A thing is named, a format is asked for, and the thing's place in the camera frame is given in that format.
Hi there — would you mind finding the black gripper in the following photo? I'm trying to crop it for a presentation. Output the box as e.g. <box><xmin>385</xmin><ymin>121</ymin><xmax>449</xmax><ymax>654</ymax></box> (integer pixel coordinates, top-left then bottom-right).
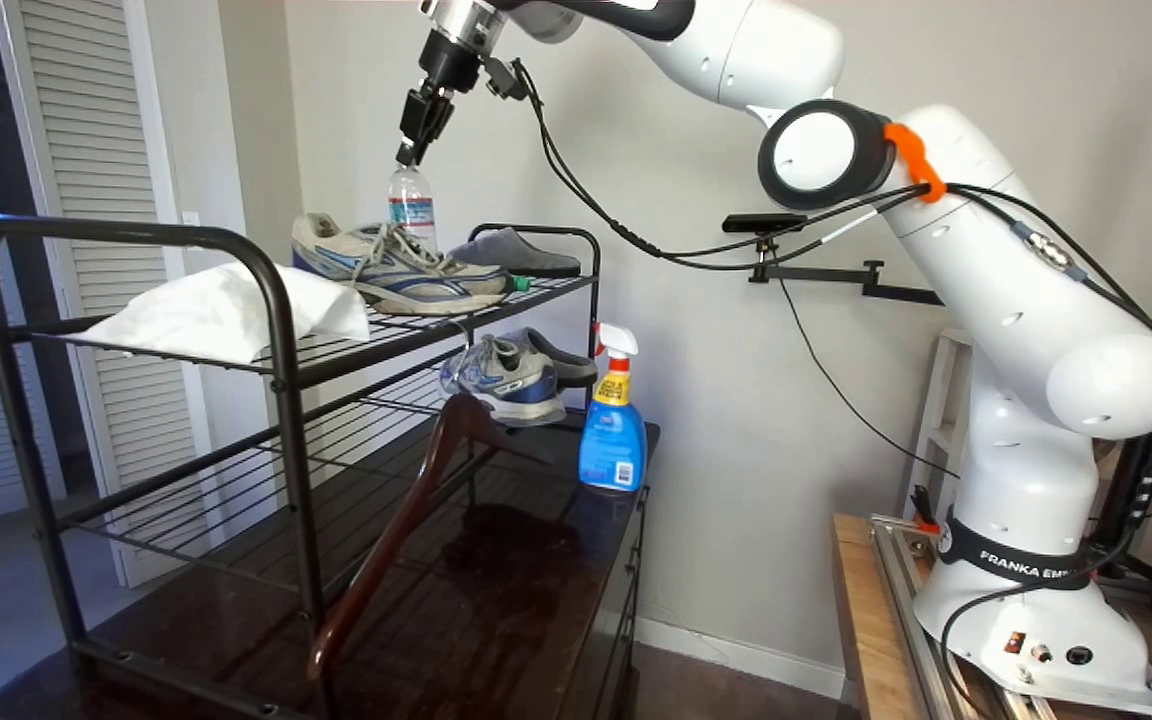
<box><xmin>392</xmin><ymin>26</ymin><xmax>488</xmax><ymax>166</ymax></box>

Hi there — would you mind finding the clear plastic water bottle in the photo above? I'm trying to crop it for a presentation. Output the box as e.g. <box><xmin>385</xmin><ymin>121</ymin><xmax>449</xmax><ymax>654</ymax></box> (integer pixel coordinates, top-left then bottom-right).
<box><xmin>385</xmin><ymin>150</ymin><xmax>440</xmax><ymax>256</ymax></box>

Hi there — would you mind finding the black metal shelf rack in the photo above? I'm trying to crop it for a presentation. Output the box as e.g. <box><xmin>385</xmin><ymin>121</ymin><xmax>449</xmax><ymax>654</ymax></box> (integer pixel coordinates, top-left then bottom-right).
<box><xmin>0</xmin><ymin>210</ymin><xmax>609</xmax><ymax>700</ymax></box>

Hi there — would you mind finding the blue spray cleaner bottle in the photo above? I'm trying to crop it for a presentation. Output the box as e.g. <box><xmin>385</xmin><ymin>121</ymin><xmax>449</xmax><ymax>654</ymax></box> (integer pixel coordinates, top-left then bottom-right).
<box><xmin>578</xmin><ymin>319</ymin><xmax>651</xmax><ymax>498</ymax></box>

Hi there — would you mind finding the grey slipper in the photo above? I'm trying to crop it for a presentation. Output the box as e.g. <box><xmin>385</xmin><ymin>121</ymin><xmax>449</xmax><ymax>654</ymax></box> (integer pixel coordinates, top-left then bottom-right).
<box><xmin>519</xmin><ymin>328</ymin><xmax>603</xmax><ymax>392</ymax></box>
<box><xmin>449</xmin><ymin>226</ymin><xmax>590</xmax><ymax>279</ymax></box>

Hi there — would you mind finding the grey blue running sneaker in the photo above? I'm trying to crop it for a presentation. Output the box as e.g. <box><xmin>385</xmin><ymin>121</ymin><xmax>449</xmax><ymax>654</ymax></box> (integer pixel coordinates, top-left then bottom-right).
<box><xmin>437</xmin><ymin>328</ymin><xmax>582</xmax><ymax>430</ymax></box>
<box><xmin>288</xmin><ymin>210</ymin><xmax>512</xmax><ymax>319</ymax></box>

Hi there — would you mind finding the white crumpled cloth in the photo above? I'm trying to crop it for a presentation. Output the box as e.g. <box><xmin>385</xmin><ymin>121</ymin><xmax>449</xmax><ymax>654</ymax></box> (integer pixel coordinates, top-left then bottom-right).
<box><xmin>78</xmin><ymin>258</ymin><xmax>375</xmax><ymax>370</ymax></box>

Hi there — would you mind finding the white louvered closet door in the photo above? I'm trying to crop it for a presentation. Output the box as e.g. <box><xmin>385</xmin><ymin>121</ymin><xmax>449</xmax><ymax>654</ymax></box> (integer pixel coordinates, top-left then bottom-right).
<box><xmin>0</xmin><ymin>0</ymin><xmax>219</xmax><ymax>592</ymax></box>

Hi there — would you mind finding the brown wooden clothes hanger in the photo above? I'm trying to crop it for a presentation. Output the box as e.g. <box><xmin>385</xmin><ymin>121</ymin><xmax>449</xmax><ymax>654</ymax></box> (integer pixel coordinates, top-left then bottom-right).
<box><xmin>303</xmin><ymin>392</ymin><xmax>512</xmax><ymax>713</ymax></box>

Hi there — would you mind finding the dark wooden dresser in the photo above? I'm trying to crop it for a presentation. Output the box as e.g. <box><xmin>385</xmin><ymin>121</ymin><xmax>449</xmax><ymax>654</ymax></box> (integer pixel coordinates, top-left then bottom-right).
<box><xmin>0</xmin><ymin>410</ymin><xmax>668</xmax><ymax>720</ymax></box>

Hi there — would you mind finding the light wooden robot table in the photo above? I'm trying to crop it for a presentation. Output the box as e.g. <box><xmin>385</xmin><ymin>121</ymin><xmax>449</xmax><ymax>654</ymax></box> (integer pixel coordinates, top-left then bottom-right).
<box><xmin>830</xmin><ymin>512</ymin><xmax>1152</xmax><ymax>720</ymax></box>

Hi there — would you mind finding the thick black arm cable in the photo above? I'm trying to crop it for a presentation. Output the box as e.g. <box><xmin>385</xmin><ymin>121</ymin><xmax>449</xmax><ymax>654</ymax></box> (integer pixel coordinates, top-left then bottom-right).
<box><xmin>481</xmin><ymin>52</ymin><xmax>1152</xmax><ymax>335</ymax></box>

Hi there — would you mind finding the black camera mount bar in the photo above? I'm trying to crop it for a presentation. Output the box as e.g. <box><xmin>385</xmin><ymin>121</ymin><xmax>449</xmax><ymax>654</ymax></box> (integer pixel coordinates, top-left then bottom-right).
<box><xmin>749</xmin><ymin>256</ymin><xmax>944</xmax><ymax>307</ymax></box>

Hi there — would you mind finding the orange cable clip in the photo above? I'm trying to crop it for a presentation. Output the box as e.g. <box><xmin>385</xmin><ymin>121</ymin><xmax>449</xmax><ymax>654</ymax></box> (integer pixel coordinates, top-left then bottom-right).
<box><xmin>884</xmin><ymin>121</ymin><xmax>954</xmax><ymax>206</ymax></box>

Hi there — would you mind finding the thin black hanging cable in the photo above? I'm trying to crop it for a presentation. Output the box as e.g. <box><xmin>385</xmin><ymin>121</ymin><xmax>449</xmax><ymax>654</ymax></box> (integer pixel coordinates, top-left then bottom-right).
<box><xmin>773</xmin><ymin>275</ymin><xmax>969</xmax><ymax>485</ymax></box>

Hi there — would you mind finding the white shelf frame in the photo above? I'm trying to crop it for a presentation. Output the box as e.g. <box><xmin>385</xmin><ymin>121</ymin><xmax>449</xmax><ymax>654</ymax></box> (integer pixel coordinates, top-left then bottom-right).
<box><xmin>901</xmin><ymin>323</ymin><xmax>992</xmax><ymax>523</ymax></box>

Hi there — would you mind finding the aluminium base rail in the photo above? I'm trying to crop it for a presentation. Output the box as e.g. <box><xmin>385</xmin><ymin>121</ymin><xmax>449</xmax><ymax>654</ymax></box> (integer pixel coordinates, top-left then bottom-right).
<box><xmin>870</xmin><ymin>512</ymin><xmax>1049</xmax><ymax>720</ymax></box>

